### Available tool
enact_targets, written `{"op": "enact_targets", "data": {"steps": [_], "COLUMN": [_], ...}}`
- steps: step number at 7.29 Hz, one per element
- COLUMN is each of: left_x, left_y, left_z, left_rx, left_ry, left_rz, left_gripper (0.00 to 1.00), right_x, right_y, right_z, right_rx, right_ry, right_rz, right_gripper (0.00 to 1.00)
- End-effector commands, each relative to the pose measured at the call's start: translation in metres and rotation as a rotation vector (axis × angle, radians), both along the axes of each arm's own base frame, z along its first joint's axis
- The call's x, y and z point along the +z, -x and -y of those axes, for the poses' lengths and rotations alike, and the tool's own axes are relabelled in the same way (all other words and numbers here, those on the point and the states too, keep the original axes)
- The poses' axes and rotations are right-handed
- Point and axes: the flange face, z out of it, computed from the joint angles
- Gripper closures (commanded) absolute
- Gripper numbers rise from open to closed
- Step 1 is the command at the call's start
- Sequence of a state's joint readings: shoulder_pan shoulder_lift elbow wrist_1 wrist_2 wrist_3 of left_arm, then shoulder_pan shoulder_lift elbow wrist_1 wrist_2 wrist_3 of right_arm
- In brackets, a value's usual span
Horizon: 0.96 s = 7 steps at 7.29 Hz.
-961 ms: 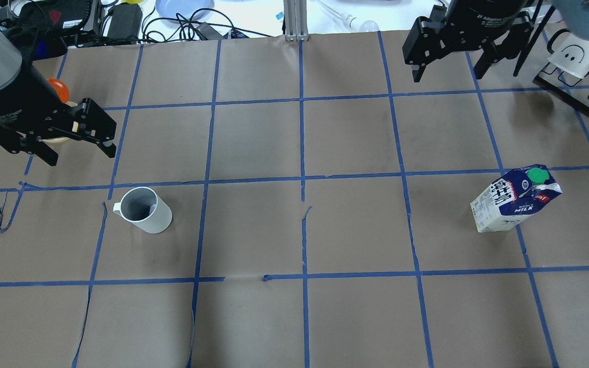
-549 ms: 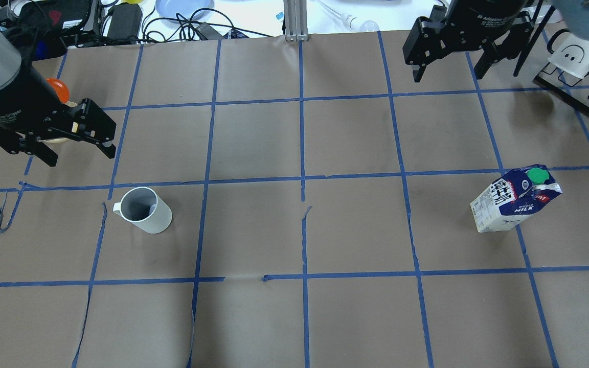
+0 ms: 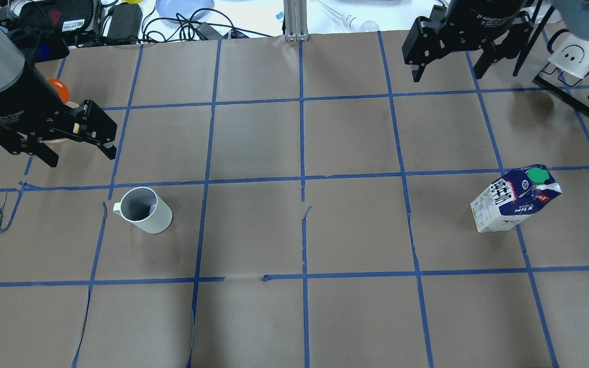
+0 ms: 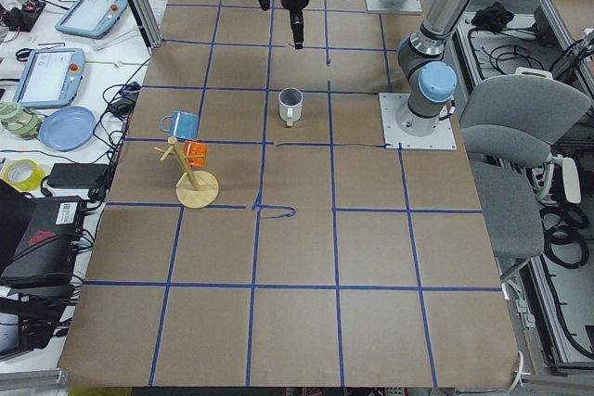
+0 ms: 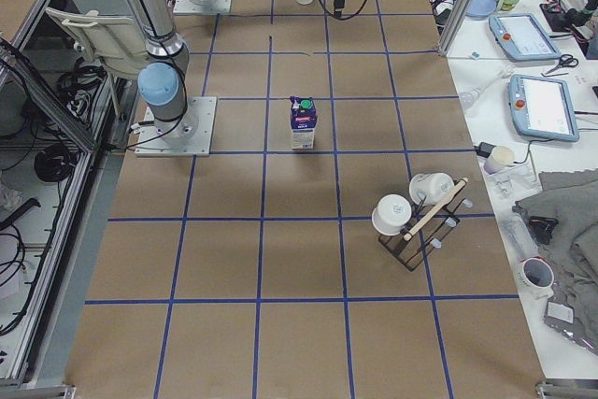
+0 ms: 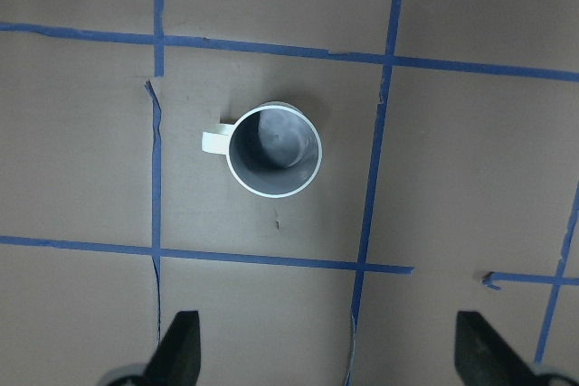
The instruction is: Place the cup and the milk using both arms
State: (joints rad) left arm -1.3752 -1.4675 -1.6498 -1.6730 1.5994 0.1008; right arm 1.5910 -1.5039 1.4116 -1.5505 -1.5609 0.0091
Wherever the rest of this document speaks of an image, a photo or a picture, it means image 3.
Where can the black wire mug rack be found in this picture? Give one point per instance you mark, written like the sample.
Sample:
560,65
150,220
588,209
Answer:
571,90

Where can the aluminium frame post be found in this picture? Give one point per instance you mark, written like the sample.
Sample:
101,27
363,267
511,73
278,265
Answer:
295,23

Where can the black power adapter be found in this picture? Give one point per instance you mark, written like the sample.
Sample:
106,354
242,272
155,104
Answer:
124,24

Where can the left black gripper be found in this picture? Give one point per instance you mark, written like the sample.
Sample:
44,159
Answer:
17,105

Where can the orange ball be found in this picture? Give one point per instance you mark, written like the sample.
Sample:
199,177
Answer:
61,88

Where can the white smiley mug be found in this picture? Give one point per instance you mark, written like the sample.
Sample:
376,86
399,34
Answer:
572,57

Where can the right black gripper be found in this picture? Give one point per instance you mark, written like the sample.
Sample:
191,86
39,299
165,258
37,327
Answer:
483,15

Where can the blue plate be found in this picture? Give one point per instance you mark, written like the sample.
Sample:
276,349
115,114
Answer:
168,10

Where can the milk carton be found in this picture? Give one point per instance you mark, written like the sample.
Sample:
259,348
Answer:
513,198

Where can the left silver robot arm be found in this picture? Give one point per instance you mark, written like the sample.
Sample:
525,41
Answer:
33,113

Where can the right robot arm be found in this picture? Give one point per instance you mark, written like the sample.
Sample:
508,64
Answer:
575,15

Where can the light bulb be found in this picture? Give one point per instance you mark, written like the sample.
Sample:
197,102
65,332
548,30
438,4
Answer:
349,21

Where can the grey plastic cup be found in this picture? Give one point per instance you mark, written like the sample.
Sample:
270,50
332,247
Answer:
142,207

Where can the black device with label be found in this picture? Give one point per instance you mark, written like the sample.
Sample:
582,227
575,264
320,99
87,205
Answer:
66,17

